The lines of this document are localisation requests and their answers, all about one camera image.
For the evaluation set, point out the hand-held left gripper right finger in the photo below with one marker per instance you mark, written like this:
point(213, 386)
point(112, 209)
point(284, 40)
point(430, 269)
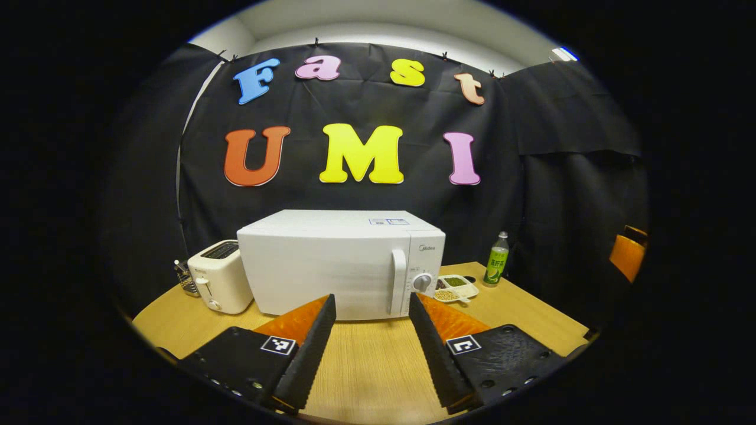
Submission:
point(440, 354)

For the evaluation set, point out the black backdrop cloth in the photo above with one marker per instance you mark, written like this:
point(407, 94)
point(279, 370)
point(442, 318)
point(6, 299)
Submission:
point(561, 195)

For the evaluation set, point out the white toaster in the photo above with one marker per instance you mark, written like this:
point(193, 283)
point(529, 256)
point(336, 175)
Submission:
point(221, 280)

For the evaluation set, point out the white microwave oven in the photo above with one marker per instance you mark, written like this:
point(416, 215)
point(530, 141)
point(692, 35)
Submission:
point(325, 265)

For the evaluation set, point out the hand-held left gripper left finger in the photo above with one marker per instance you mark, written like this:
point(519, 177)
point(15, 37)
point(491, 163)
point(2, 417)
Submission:
point(307, 360)

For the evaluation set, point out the white divided condiment dish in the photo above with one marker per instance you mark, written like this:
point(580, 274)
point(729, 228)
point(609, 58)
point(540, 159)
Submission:
point(458, 288)

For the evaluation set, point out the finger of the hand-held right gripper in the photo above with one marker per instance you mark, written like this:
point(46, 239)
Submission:
point(626, 257)

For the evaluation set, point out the small ceiling light panel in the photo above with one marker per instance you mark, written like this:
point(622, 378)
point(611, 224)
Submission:
point(564, 54)

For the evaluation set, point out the green labelled drink bottle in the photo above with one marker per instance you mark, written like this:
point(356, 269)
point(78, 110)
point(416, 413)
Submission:
point(496, 265)

